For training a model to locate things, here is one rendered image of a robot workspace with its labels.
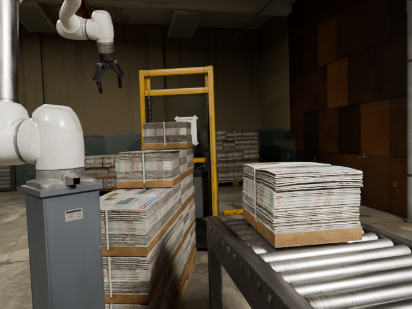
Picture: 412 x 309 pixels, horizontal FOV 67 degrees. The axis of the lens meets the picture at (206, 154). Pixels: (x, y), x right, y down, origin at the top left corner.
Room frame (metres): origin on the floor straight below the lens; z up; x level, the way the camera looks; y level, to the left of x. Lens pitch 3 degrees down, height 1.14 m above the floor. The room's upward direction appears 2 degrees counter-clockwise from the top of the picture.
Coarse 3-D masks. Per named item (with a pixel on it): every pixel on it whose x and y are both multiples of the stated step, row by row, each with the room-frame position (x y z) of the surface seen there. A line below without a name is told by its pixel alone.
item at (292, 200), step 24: (288, 168) 1.08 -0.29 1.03; (312, 168) 1.02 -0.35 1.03; (336, 168) 1.01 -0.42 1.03; (264, 192) 1.01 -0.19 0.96; (288, 192) 0.93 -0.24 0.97; (312, 192) 0.94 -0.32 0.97; (336, 192) 0.95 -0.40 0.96; (360, 192) 0.96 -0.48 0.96; (264, 216) 1.00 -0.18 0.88; (288, 216) 0.93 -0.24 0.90; (312, 216) 0.94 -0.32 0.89; (336, 216) 0.95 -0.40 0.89
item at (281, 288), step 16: (208, 224) 1.30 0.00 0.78; (224, 224) 1.21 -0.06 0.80; (208, 240) 1.31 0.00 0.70; (224, 240) 1.06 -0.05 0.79; (240, 240) 1.01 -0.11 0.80; (224, 256) 1.06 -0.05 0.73; (240, 256) 0.89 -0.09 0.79; (256, 256) 0.87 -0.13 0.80; (240, 272) 0.90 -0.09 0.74; (256, 272) 0.77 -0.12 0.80; (272, 272) 0.76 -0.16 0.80; (240, 288) 0.90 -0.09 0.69; (256, 288) 0.77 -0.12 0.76; (272, 288) 0.68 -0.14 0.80; (288, 288) 0.68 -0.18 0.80; (256, 304) 0.77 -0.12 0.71; (272, 304) 0.68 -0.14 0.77; (288, 304) 0.61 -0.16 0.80; (304, 304) 0.61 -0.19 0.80
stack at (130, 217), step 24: (120, 192) 1.90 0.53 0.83; (144, 192) 1.87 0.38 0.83; (168, 192) 1.87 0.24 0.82; (120, 216) 1.43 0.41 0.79; (144, 216) 1.41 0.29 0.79; (168, 216) 1.85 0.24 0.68; (120, 240) 1.43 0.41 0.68; (144, 240) 1.42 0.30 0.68; (168, 240) 1.81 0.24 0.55; (120, 264) 1.43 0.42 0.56; (144, 264) 1.42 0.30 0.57; (120, 288) 1.43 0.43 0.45; (144, 288) 1.42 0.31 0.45; (168, 288) 1.79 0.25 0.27
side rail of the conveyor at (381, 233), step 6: (360, 222) 1.18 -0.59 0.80; (366, 228) 1.10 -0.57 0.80; (372, 228) 1.10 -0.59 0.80; (378, 234) 1.03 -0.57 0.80; (384, 234) 1.03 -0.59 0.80; (390, 234) 1.02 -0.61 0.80; (396, 240) 0.96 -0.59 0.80; (402, 240) 0.96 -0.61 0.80; (408, 240) 0.96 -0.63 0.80; (408, 246) 0.91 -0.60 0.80
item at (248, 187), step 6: (270, 162) 1.27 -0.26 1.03; (276, 162) 1.27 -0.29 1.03; (282, 162) 1.26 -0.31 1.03; (288, 162) 1.26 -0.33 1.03; (312, 162) 1.24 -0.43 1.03; (246, 168) 1.23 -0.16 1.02; (252, 168) 1.16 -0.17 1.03; (246, 174) 1.23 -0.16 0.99; (252, 174) 1.16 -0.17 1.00; (246, 180) 1.23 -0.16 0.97; (252, 180) 1.16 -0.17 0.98; (246, 186) 1.24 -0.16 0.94; (252, 186) 1.16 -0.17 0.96; (246, 192) 1.23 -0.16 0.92; (252, 192) 1.15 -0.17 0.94; (246, 198) 1.22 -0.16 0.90; (252, 198) 1.14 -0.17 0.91; (246, 204) 1.22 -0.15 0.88; (252, 204) 1.14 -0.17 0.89; (252, 210) 1.15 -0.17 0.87
